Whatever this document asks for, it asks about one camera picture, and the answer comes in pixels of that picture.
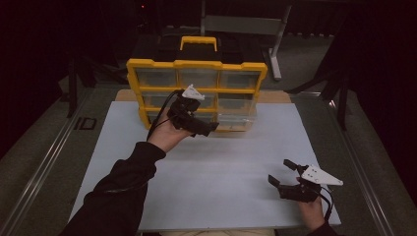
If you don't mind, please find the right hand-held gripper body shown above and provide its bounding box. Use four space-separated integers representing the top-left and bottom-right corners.
277 164 344 204

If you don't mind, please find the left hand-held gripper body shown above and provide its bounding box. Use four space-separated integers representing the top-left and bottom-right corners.
166 84 206 132

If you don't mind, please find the clear plastic drawer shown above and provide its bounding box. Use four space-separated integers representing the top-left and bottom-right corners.
215 111 259 132

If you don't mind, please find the grey metal desk frame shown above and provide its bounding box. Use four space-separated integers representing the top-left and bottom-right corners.
199 0 294 82

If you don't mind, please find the person's right hand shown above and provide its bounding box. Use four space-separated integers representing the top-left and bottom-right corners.
295 176 327 233

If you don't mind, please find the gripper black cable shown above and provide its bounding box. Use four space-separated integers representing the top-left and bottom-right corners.
318 184 335 223
146 88 184 142

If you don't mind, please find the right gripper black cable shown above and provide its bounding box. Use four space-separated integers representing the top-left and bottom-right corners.
318 184 335 223

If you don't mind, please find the black rectangular floor bracket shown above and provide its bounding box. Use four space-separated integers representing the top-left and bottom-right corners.
73 116 98 131

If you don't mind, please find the aluminium rail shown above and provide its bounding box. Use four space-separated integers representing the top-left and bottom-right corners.
0 88 93 236
328 97 396 236

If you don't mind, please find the person's left hand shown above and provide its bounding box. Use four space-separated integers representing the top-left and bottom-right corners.
147 112 195 153

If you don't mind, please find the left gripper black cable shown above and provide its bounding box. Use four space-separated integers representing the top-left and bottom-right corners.
146 88 184 142

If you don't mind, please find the black stand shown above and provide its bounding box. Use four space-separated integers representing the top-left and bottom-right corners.
284 63 349 132
66 53 97 119

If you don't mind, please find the yellow black drawer organizer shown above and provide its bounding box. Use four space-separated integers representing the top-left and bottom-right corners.
126 32 268 133

